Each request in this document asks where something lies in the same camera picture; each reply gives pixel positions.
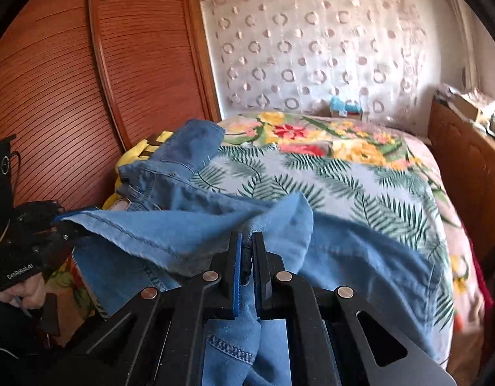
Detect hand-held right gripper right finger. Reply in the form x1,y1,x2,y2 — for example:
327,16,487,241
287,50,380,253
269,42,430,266
253,232,454,386

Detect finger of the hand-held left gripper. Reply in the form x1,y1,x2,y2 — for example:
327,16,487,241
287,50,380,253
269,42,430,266
50,222,93,250
34,200,67,223

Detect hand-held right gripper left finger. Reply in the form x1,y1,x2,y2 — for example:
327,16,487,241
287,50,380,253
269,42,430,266
66,231,244,386

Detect blue denim pants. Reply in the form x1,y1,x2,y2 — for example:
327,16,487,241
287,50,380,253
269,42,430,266
62,118,441,386

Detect person's left forearm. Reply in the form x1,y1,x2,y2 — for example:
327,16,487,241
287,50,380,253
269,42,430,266
0,301,71,386

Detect person's left hand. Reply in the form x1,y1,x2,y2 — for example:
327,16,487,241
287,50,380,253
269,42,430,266
0,274,48,311

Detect yellow plush toy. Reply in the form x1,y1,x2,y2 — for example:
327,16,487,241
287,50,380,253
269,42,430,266
114,132,172,199

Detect floral blanket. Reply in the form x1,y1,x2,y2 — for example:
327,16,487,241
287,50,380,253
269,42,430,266
50,110,487,371

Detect wooden louvred wardrobe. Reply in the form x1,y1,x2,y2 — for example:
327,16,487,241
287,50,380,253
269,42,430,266
0,0,222,214

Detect red cloth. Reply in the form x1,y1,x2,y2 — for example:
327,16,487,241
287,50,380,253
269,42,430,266
471,225,495,330

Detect wooden side cabinet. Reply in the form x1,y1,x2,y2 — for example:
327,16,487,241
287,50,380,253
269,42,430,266
426,98,495,258

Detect plain cardboard box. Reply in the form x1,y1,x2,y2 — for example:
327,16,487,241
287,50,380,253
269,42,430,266
453,92,495,125

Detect patterned window curtain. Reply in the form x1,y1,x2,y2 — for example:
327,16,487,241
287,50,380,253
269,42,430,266
443,0,487,89

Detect circle patterned wall curtain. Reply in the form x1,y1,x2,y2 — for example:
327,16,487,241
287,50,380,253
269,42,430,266
199,0,429,119

